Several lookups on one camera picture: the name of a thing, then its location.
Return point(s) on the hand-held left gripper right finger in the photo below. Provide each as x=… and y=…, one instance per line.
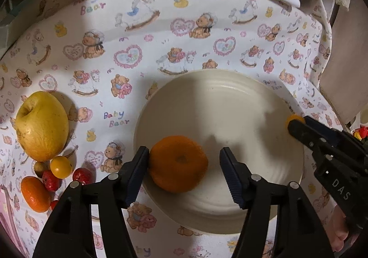
x=230, y=177

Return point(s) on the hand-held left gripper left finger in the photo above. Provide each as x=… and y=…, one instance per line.
x=138, y=177

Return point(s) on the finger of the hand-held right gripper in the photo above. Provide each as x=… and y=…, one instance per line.
x=300, y=133
x=325, y=130

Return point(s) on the small yellow round fruit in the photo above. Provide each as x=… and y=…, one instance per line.
x=293, y=117

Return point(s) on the large orange tangerine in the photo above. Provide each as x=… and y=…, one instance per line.
x=178, y=164

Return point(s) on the small dark red round fruit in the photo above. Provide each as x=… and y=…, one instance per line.
x=83, y=175

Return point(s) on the white round plate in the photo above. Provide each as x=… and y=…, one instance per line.
x=230, y=108

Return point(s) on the yellow cherry tomato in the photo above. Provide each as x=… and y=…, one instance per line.
x=61, y=166

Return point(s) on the small brownish round fruit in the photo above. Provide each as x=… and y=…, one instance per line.
x=40, y=167

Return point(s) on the person's right hand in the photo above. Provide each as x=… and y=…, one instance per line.
x=340, y=229

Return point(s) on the colourful figurine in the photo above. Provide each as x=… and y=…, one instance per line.
x=361, y=133

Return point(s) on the red strawberry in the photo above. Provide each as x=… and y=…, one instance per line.
x=51, y=181

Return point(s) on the tiny red fruit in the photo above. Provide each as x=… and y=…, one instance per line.
x=54, y=204

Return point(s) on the small orange tangerine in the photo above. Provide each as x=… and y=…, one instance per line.
x=35, y=194

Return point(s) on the large yellow apple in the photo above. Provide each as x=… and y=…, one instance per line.
x=41, y=125

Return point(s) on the bear printed blanket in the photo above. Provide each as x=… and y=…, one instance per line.
x=161, y=45

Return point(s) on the pink plastic box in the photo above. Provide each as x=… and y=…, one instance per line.
x=8, y=217

